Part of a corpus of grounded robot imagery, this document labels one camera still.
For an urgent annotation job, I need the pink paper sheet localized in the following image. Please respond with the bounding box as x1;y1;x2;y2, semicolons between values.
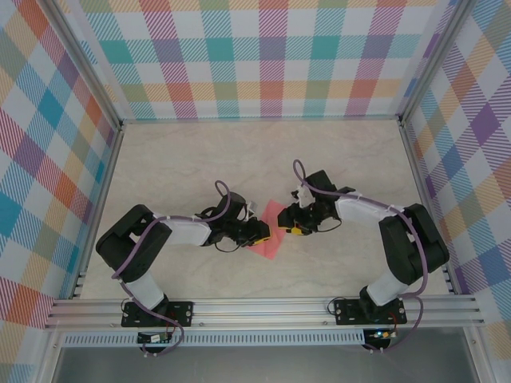
249;199;288;261

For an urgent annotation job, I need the grey metal panel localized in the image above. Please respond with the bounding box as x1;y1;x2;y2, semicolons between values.
51;345;480;383

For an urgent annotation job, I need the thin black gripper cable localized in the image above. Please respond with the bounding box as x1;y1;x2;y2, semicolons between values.
315;217;343;235
215;235;251;254

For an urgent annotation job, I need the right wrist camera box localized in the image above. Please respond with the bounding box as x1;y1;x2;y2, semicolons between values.
292;186;315;207

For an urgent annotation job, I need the long aluminium frame rail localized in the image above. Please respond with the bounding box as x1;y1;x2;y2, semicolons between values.
43;294;486;330

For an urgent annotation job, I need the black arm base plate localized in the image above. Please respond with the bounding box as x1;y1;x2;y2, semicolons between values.
121;301;195;328
334;298;407;326

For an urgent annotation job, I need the slotted grey cable duct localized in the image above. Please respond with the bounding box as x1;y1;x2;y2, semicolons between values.
63;329;366;347

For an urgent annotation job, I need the aluminium side rail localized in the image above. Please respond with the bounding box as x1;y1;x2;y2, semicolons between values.
70;123;125;300
398;121;458;296

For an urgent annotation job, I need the thin aluminium back rail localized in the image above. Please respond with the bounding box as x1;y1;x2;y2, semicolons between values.
119;115;404;125

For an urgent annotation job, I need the purple cable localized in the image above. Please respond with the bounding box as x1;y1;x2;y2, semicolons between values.
111;180;233;358
292;159;431;354

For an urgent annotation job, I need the aluminium frame post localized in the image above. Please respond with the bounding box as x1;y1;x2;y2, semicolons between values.
398;0;472;128
39;0;124;132

